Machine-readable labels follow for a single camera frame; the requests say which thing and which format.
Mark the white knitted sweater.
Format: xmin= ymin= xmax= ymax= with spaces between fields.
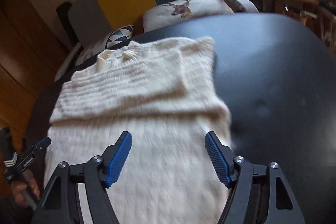
xmin=44 ymin=37 xmax=231 ymax=223

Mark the person's left hand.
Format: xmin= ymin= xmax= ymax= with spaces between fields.
xmin=11 ymin=169 xmax=41 ymax=207

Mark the blue triangle pattern pillow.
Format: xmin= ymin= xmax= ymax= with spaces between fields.
xmin=76 ymin=24 xmax=135 ymax=67

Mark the wooden side table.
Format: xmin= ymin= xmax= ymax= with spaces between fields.
xmin=272 ymin=0 xmax=335 ymax=49

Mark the white deer print pillow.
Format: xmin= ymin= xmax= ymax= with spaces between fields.
xmin=142 ymin=0 xmax=234 ymax=32

